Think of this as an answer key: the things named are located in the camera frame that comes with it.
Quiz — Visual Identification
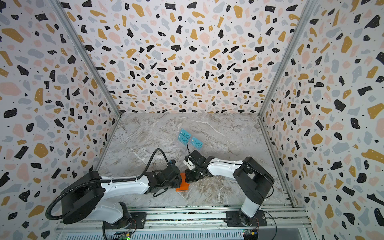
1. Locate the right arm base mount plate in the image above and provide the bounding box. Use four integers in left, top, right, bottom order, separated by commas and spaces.
224, 210, 267, 228

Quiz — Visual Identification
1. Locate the aluminium corner post right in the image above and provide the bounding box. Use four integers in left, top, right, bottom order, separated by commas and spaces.
257, 0, 319, 118

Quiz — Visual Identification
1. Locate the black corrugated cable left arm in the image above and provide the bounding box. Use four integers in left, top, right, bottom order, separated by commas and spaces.
44, 148, 170, 221

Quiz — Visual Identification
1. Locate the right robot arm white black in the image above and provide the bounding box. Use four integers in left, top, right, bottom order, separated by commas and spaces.
184, 150, 275, 220

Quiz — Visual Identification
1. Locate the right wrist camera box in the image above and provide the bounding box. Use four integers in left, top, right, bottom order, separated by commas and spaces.
183, 155, 195, 170

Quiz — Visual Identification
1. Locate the aluminium corner post left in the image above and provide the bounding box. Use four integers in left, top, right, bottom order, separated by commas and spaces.
47, 0, 122, 118

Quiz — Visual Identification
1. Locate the aluminium corner post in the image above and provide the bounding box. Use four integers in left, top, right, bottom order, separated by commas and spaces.
47, 0, 122, 118
257, 0, 319, 118

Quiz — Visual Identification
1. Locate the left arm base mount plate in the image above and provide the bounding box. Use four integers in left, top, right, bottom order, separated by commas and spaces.
103, 212, 147, 231

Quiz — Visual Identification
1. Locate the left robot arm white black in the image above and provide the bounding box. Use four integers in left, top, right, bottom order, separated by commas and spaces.
61, 164, 183, 228

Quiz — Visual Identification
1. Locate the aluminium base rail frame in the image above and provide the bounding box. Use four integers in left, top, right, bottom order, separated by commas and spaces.
52, 206, 316, 240

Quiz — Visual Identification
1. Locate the orange card holder wallet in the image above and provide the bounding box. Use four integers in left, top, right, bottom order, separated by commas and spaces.
176, 173, 190, 192

